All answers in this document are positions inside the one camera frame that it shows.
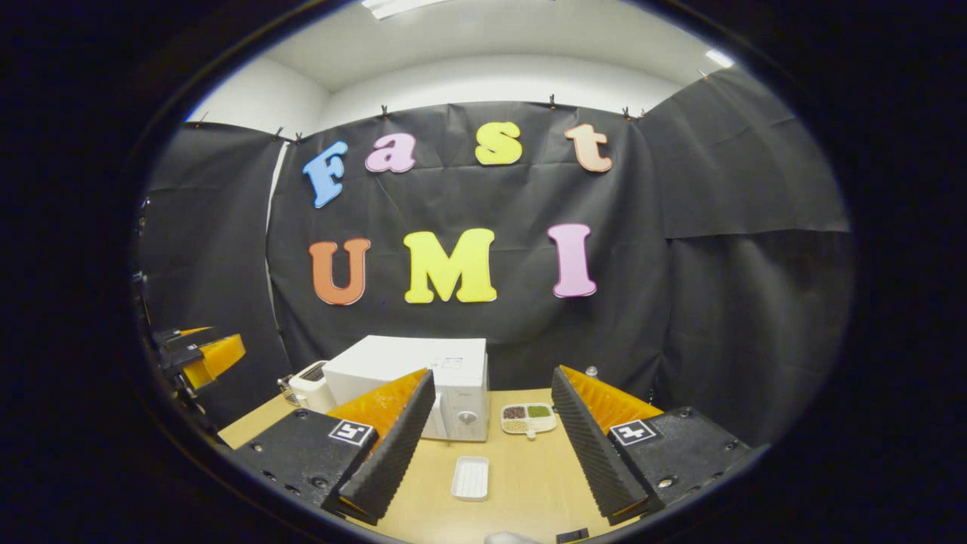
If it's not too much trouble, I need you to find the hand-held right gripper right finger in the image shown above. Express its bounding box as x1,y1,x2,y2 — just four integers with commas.
551,365,755,526

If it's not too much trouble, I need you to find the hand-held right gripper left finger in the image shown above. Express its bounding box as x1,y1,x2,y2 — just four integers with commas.
223,369,437,526

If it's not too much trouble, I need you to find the white microwave oven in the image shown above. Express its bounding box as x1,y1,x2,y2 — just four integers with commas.
323,335,490,443

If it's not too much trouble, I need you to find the white divided dish with beans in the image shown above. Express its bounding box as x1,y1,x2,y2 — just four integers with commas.
500,402,558,440

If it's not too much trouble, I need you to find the white rectangular plate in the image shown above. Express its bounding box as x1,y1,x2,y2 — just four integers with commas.
451,456,490,502

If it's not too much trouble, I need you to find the white toaster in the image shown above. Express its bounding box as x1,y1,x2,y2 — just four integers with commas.
283,360,337,414

